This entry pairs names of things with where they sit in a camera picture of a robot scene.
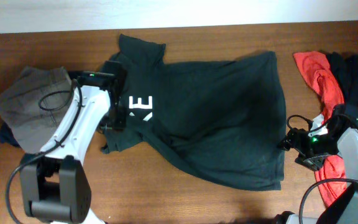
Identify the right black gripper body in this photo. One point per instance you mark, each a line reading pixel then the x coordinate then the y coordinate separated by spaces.
pixel 311 149

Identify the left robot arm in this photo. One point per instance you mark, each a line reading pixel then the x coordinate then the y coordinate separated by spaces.
pixel 53 182

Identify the grey folded trousers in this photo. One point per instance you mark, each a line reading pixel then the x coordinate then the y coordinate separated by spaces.
pixel 30 105

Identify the black garment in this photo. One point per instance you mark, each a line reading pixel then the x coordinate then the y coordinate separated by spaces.
pixel 345 71

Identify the navy blue folded garment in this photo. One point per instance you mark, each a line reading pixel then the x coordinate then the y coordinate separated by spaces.
pixel 6 138

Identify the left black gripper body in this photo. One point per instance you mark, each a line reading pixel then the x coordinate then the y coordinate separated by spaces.
pixel 115 117

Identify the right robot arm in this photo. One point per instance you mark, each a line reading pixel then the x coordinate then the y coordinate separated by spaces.
pixel 338 136

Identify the dark green Nike t-shirt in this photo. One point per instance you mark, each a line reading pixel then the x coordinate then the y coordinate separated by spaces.
pixel 220 121

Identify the red garment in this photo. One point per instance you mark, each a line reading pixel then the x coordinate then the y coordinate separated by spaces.
pixel 316 72

